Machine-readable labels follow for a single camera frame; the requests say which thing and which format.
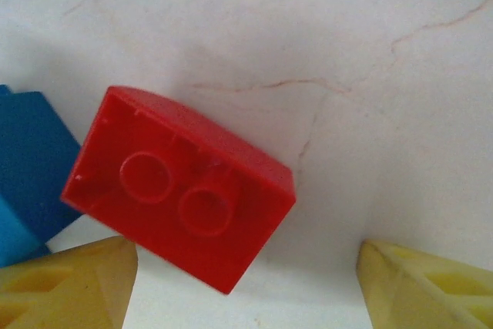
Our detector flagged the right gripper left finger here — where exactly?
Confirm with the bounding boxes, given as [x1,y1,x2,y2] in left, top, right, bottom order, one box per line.
[0,235,139,329]

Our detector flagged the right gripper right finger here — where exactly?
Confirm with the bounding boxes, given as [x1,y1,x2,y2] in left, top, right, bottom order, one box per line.
[356,239,493,329]

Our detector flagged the blue lego brick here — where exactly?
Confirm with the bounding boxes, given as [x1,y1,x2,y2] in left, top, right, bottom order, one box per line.
[0,84,84,268]

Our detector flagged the red lego brick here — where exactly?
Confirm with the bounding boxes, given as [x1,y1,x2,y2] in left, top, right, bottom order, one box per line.
[60,85,297,296]

